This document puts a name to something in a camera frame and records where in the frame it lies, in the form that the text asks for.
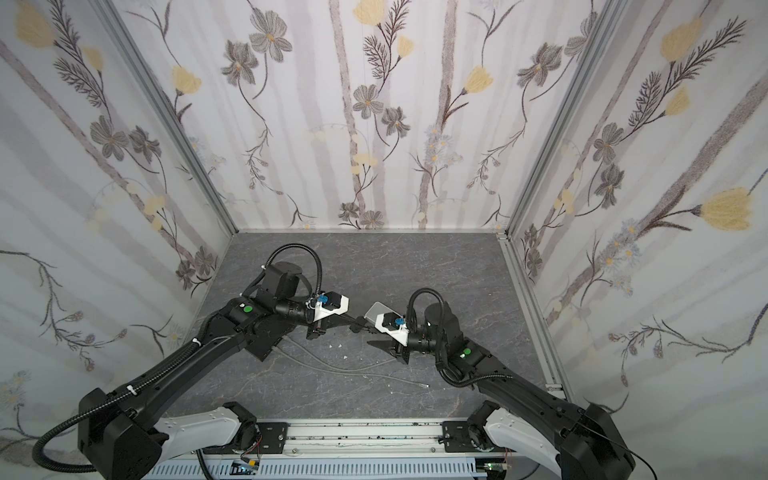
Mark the white slotted cable duct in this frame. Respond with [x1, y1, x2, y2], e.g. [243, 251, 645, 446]
[131, 458, 481, 480]

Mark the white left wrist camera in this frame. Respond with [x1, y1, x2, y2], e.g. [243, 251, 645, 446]
[308, 292, 349, 322]

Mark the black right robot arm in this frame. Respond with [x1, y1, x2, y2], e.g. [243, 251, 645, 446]
[364, 288, 641, 479]

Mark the aluminium mounting rail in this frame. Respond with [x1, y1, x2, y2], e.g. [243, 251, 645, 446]
[116, 416, 607, 460]

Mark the white network switch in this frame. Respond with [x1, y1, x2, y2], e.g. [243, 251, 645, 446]
[364, 302, 394, 323]

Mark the black network switch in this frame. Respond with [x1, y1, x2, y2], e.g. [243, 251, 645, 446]
[246, 326, 294, 362]

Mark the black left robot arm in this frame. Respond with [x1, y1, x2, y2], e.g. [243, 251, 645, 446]
[31, 244, 372, 479]

